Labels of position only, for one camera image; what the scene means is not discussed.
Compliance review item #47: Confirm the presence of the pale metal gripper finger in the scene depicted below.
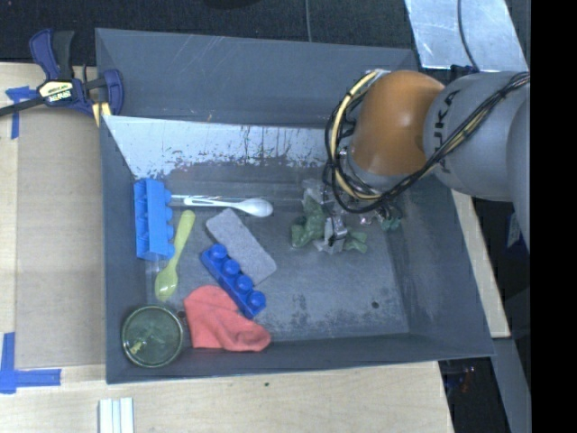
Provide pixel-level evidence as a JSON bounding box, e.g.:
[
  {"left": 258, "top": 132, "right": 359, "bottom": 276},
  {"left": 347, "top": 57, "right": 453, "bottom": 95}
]
[
  {"left": 300, "top": 177, "right": 329, "bottom": 210},
  {"left": 315, "top": 216, "right": 349, "bottom": 255}
]

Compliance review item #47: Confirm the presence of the green toy animal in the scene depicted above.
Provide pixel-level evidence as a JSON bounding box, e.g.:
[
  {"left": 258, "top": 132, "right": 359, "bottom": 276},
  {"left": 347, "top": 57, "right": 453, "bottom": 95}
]
[{"left": 289, "top": 195, "right": 370, "bottom": 255}]

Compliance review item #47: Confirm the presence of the grey metal bin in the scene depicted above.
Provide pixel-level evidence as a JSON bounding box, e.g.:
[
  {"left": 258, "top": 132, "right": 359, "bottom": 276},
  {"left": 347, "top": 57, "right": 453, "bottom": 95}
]
[{"left": 94, "top": 27, "right": 497, "bottom": 385}]

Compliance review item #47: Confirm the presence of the white plastic spoon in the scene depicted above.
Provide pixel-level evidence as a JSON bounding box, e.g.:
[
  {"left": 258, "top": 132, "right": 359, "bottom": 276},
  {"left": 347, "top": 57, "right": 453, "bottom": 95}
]
[{"left": 170, "top": 193, "right": 275, "bottom": 218}]

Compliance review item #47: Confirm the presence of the grey sponge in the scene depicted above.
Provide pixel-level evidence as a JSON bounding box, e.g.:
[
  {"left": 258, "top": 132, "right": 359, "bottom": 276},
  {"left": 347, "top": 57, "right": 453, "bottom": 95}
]
[{"left": 205, "top": 207, "right": 279, "bottom": 287}]

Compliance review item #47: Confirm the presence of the dark blue building block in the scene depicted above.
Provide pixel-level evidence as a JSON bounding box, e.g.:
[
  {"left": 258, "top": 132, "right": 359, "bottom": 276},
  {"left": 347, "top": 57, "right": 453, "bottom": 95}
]
[{"left": 199, "top": 242, "right": 268, "bottom": 320}]

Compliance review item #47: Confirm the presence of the red cloth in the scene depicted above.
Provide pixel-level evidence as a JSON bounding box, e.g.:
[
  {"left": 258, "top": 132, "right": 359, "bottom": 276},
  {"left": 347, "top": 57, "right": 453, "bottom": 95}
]
[{"left": 182, "top": 284, "right": 273, "bottom": 354}]

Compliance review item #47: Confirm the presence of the yellow-green plastic spoon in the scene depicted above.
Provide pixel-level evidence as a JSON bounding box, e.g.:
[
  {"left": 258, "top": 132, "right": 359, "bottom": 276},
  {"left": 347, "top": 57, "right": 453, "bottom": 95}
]
[{"left": 153, "top": 208, "right": 197, "bottom": 303}]

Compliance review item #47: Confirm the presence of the light blue building block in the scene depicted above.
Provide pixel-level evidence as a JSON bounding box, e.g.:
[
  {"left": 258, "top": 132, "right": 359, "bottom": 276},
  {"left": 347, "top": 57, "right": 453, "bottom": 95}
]
[{"left": 133, "top": 178, "right": 176, "bottom": 262}]

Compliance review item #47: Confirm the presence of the green round glass dish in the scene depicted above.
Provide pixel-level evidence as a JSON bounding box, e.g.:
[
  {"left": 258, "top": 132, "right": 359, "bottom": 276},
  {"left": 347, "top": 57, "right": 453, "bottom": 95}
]
[{"left": 120, "top": 304, "right": 186, "bottom": 370}]

